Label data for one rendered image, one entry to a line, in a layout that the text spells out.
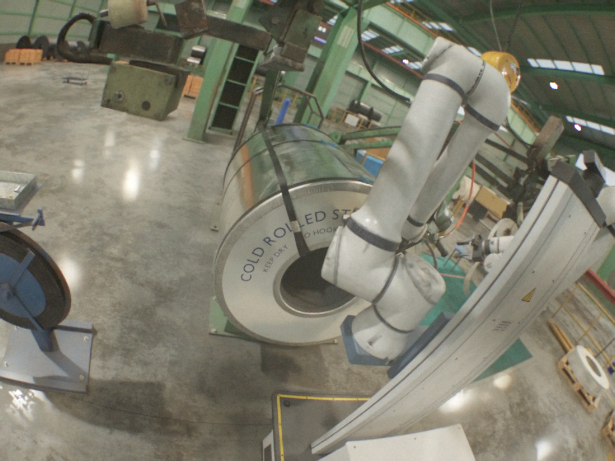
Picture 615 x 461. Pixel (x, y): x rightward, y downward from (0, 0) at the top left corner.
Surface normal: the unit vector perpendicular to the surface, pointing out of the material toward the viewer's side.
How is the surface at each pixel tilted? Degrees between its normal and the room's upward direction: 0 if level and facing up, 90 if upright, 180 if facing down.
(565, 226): 90
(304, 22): 90
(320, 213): 90
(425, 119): 81
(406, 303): 89
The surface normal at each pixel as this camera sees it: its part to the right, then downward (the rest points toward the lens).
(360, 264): -0.20, 0.22
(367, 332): -0.58, -0.30
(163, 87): 0.22, 0.53
